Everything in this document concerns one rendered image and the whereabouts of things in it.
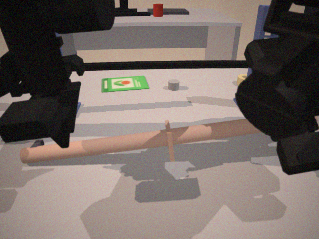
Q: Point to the long tan rail with center flange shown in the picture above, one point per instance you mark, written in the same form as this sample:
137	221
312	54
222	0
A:
39	152

